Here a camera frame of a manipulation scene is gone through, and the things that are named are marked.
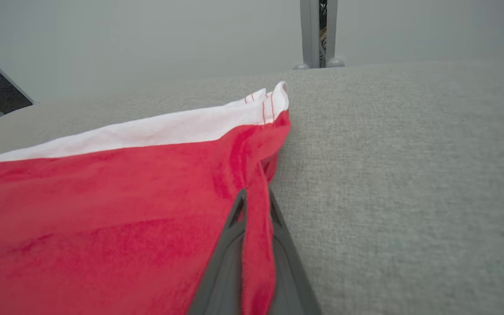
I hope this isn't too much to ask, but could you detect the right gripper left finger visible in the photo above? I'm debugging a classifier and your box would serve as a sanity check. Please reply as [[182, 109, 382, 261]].
[[188, 188, 248, 315]]

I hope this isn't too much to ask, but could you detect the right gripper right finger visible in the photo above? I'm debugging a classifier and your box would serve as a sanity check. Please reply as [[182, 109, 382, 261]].
[[269, 188, 322, 315]]

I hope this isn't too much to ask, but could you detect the red basketball jersey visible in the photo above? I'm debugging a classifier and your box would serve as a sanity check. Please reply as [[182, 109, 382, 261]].
[[0, 81, 292, 315]]

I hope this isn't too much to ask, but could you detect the grey partition post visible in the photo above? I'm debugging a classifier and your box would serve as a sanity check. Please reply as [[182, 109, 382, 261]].
[[300, 0, 338, 68]]

